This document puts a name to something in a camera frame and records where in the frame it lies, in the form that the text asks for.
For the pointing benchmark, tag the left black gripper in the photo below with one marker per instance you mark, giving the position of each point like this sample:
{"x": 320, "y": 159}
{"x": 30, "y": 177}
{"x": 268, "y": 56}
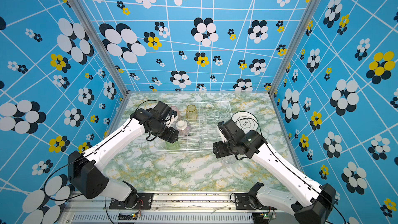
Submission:
{"x": 169, "y": 136}

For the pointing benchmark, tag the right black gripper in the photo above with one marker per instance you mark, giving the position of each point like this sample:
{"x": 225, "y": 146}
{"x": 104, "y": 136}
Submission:
{"x": 218, "y": 150}

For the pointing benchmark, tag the white wire dish rack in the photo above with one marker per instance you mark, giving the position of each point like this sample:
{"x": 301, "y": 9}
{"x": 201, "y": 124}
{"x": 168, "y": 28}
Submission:
{"x": 203, "y": 131}

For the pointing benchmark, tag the white plate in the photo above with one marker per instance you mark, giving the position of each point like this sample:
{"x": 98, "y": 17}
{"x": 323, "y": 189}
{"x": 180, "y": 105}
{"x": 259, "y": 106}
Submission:
{"x": 245, "y": 121}

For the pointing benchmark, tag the green glass cup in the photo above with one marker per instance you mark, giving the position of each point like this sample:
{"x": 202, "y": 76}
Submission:
{"x": 172, "y": 146}

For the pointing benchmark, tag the clear glass cup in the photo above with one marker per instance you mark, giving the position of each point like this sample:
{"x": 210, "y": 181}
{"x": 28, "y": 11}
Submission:
{"x": 229, "y": 160}

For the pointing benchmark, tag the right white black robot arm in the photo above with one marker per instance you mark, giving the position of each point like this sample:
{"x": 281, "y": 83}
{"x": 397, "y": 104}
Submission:
{"x": 307, "y": 200}

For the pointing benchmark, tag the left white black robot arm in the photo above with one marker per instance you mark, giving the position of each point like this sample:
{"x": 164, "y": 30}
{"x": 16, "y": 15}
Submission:
{"x": 85, "y": 170}

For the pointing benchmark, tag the pink glass cup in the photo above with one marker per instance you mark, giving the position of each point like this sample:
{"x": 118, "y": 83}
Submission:
{"x": 176, "y": 113}

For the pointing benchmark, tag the yellow glass cup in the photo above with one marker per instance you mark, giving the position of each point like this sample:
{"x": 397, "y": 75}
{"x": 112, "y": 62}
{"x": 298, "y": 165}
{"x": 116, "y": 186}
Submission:
{"x": 192, "y": 112}

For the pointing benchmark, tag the right circuit board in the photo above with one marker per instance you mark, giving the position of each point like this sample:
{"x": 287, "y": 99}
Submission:
{"x": 260, "y": 218}

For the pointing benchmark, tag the circuit board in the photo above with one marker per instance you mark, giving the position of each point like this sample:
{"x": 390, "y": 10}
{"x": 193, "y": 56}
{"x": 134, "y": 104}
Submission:
{"x": 260, "y": 218}
{"x": 129, "y": 216}

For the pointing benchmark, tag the left circuit board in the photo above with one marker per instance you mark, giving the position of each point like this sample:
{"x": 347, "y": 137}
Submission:
{"x": 129, "y": 216}

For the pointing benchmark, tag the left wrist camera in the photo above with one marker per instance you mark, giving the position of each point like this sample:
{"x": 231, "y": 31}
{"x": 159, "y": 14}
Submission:
{"x": 172, "y": 118}

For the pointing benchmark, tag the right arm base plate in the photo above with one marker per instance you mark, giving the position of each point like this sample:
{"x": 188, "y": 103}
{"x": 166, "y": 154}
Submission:
{"x": 241, "y": 201}

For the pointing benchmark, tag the aluminium front rail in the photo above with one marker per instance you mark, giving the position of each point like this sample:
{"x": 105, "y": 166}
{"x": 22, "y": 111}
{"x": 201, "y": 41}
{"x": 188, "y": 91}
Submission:
{"x": 170, "y": 208}

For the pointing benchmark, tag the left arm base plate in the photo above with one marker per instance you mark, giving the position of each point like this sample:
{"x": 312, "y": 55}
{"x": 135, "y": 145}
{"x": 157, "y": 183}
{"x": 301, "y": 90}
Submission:
{"x": 140, "y": 201}

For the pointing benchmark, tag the left aluminium frame post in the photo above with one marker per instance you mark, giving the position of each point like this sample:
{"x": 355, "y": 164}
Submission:
{"x": 84, "y": 19}

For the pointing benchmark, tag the aluminium frame post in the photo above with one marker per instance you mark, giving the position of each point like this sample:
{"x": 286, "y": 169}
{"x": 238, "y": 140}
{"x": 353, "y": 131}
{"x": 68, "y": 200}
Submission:
{"x": 84, "y": 19}
{"x": 295, "y": 41}

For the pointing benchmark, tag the right aluminium frame post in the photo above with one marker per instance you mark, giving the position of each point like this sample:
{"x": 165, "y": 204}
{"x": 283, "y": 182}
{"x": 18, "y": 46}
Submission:
{"x": 295, "y": 41}

